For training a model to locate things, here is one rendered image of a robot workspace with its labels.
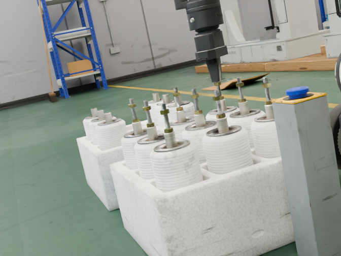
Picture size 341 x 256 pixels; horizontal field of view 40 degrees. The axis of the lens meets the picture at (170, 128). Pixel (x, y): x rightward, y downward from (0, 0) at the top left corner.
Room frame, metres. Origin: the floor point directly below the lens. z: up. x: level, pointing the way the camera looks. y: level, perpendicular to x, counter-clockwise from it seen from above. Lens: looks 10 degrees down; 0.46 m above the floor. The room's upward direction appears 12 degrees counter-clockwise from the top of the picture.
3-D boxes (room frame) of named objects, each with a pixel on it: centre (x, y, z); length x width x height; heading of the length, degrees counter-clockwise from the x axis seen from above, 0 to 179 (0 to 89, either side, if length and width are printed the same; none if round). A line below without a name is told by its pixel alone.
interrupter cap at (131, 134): (1.15, 0.08, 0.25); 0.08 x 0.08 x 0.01
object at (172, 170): (0.93, 0.00, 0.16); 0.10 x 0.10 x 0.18
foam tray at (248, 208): (1.07, -0.07, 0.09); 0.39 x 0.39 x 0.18; 18
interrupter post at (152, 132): (1.04, 0.04, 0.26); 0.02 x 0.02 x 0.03
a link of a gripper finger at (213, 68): (1.21, -0.14, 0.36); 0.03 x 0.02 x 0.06; 62
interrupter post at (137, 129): (1.15, 0.08, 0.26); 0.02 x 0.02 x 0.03
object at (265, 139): (1.00, -0.22, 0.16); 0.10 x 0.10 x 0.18
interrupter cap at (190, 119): (1.19, -0.03, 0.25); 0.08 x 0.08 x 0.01
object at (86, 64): (6.84, 1.09, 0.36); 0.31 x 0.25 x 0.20; 108
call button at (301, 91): (0.82, -0.23, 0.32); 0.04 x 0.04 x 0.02
